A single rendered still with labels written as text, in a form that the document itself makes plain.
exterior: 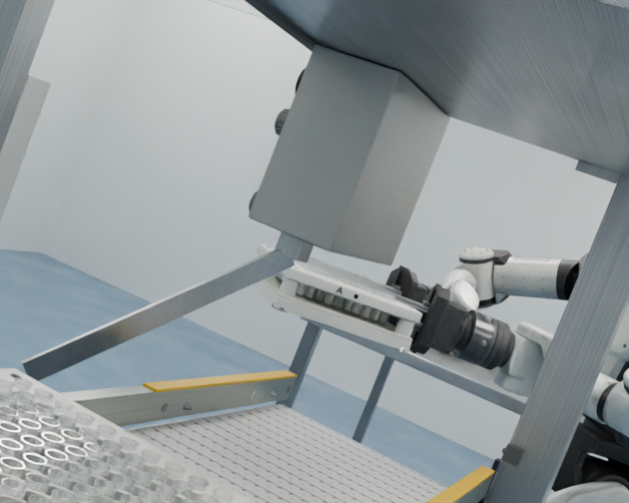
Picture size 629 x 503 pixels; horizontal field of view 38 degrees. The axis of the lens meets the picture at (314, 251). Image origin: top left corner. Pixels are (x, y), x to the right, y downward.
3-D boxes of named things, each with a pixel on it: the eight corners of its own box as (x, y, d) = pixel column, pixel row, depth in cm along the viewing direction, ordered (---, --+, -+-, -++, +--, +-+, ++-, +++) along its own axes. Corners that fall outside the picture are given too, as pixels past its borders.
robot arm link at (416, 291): (423, 275, 170) (456, 287, 179) (385, 258, 176) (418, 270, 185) (397, 338, 171) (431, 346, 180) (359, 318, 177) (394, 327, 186)
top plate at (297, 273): (285, 277, 146) (290, 265, 146) (255, 252, 170) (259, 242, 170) (418, 324, 154) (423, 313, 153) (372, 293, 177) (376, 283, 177)
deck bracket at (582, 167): (575, 171, 109) (590, 135, 109) (616, 185, 108) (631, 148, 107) (574, 169, 109) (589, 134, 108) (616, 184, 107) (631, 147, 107)
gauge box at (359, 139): (319, 237, 120) (376, 92, 119) (391, 266, 116) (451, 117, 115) (245, 217, 100) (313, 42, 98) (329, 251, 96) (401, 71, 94)
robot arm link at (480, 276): (435, 277, 198) (449, 252, 215) (437, 322, 200) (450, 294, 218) (485, 277, 195) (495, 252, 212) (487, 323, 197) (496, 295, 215)
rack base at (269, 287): (274, 307, 147) (279, 293, 147) (246, 277, 170) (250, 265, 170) (407, 352, 154) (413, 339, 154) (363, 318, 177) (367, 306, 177)
